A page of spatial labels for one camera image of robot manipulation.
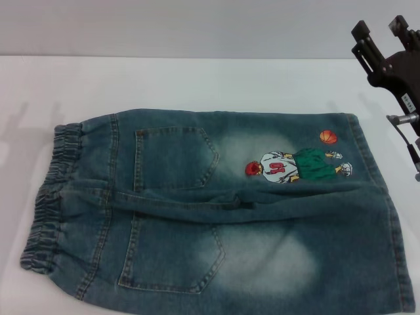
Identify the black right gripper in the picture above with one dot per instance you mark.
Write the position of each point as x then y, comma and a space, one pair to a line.
405, 72

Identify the blue denim shorts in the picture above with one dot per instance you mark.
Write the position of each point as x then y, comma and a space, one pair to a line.
197, 262

